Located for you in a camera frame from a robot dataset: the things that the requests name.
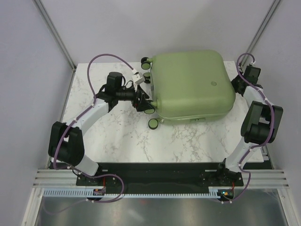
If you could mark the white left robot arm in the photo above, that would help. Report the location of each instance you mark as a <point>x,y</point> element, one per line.
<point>66,139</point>

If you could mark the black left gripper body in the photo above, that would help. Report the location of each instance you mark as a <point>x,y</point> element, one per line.
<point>127,94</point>

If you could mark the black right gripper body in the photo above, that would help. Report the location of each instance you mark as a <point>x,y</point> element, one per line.
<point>236,82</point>

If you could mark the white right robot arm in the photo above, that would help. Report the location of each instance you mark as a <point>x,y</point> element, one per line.
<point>259,127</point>

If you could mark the green hard-shell suitcase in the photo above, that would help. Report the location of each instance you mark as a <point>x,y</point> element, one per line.
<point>188,86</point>

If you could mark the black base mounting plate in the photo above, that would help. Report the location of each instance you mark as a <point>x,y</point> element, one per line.
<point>158,177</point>

